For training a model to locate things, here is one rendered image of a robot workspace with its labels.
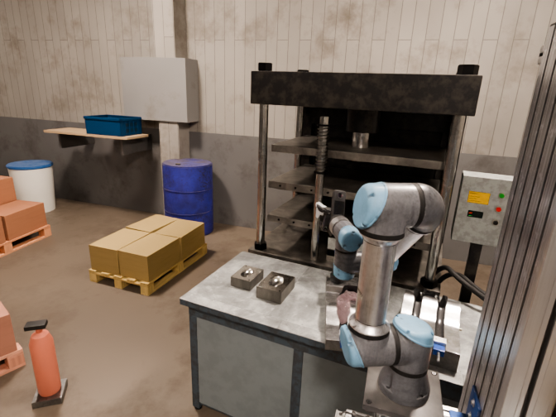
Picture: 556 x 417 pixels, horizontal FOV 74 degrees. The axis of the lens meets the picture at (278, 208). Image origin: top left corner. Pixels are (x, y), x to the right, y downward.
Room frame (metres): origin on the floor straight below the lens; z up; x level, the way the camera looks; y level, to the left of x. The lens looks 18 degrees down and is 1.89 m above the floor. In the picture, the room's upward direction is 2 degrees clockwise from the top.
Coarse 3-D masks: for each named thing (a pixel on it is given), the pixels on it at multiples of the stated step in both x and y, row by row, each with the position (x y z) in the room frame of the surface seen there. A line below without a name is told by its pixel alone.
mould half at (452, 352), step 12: (408, 300) 1.62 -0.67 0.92; (432, 300) 1.60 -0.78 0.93; (408, 312) 1.56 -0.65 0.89; (420, 312) 1.55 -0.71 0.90; (432, 312) 1.54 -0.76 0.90; (456, 312) 1.53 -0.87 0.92; (432, 324) 1.47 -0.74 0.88; (444, 324) 1.48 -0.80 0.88; (456, 324) 1.47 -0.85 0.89; (444, 336) 1.39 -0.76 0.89; (456, 336) 1.39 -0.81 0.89; (432, 348) 1.31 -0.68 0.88; (456, 348) 1.30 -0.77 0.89; (432, 360) 1.30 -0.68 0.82; (444, 360) 1.28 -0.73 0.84; (456, 360) 1.27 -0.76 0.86
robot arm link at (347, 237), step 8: (336, 224) 1.20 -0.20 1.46; (344, 224) 1.17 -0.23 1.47; (336, 232) 1.16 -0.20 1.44; (344, 232) 1.12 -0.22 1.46; (352, 232) 1.11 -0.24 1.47; (336, 240) 1.15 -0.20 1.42; (344, 240) 1.10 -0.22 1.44; (352, 240) 1.10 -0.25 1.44; (360, 240) 1.11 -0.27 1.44; (336, 248) 1.15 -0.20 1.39; (344, 248) 1.10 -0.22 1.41; (352, 248) 1.11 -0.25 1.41
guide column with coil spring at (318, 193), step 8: (320, 120) 2.33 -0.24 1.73; (328, 120) 2.34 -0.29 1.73; (320, 144) 2.32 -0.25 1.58; (320, 168) 2.32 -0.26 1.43; (320, 176) 2.32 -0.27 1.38; (320, 184) 2.32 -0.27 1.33; (320, 192) 2.32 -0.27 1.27; (320, 200) 2.32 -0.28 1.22; (320, 216) 2.33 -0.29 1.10; (312, 232) 2.34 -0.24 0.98; (312, 240) 2.33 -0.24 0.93; (312, 248) 2.32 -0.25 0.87; (312, 256) 2.32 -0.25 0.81
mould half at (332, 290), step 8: (328, 280) 1.80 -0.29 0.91; (344, 280) 1.81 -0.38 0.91; (352, 280) 1.81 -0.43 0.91; (328, 288) 1.75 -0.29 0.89; (336, 288) 1.75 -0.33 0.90; (328, 296) 1.70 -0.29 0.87; (336, 296) 1.71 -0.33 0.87; (328, 304) 1.58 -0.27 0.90; (336, 304) 1.59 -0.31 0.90; (352, 304) 1.60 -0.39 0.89; (328, 312) 1.54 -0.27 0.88; (336, 312) 1.54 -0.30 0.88; (352, 312) 1.54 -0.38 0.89; (328, 320) 1.50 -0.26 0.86; (336, 320) 1.50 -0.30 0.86; (328, 328) 1.45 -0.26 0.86; (336, 328) 1.45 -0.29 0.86; (328, 336) 1.40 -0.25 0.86; (336, 336) 1.40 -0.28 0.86; (328, 344) 1.37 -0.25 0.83; (336, 344) 1.37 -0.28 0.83
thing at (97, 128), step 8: (88, 120) 4.87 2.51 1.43; (96, 120) 4.83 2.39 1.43; (104, 120) 4.79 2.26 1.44; (112, 120) 4.75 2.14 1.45; (120, 120) 4.72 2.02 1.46; (128, 120) 4.86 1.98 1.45; (136, 120) 5.02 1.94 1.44; (88, 128) 4.88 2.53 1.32; (96, 128) 4.84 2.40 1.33; (104, 128) 4.80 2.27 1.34; (112, 128) 4.76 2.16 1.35; (120, 128) 4.72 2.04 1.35; (128, 128) 4.86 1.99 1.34; (136, 128) 5.00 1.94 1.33; (120, 136) 4.73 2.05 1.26
